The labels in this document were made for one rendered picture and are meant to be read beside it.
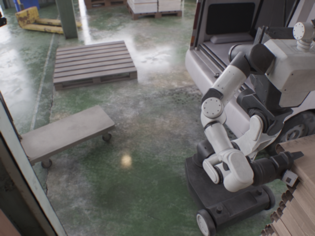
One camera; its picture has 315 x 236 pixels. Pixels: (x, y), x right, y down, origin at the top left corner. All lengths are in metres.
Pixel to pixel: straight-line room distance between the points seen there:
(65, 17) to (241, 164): 4.53
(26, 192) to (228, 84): 0.76
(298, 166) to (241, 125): 1.17
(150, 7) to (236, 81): 4.97
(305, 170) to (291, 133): 1.49
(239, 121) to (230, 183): 1.26
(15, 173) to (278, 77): 0.96
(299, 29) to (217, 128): 0.50
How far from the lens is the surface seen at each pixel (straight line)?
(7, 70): 4.44
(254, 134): 1.39
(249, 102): 1.39
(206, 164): 1.96
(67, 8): 5.01
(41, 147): 2.42
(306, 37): 1.11
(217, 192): 1.99
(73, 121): 2.59
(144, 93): 3.21
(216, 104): 0.93
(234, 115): 2.17
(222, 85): 0.98
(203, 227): 1.94
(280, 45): 1.15
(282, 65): 1.09
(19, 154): 0.47
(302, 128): 2.52
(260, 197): 2.00
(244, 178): 0.87
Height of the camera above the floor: 1.78
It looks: 39 degrees down
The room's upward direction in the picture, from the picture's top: straight up
